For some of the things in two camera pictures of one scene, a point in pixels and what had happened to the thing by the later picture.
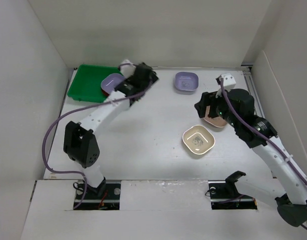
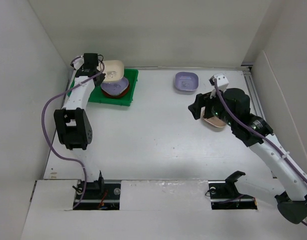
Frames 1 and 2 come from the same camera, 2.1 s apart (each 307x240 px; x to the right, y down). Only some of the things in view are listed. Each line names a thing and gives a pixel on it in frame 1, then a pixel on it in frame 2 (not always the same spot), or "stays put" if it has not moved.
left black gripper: x=152 y=76 → x=102 y=76
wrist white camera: x=127 y=68 → x=77 y=62
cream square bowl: x=198 y=139 → x=114 y=70
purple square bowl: x=110 y=81 stays put
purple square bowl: x=186 y=81 stays put
